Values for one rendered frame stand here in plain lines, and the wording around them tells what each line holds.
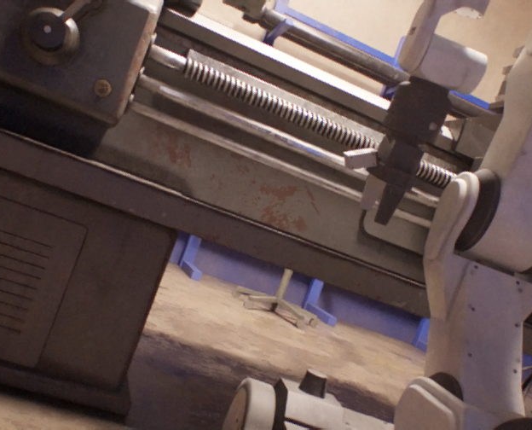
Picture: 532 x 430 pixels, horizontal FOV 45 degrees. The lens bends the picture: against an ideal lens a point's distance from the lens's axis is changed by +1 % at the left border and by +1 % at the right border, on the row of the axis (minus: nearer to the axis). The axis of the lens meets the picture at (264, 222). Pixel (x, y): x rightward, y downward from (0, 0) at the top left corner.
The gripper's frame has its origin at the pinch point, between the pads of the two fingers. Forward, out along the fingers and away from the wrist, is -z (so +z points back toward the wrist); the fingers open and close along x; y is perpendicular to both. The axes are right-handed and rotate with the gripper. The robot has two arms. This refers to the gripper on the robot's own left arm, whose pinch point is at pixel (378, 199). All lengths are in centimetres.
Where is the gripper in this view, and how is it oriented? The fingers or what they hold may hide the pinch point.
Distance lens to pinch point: 104.5
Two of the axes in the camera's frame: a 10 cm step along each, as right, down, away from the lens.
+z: 3.7, -9.1, -1.9
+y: -9.3, -3.4, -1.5
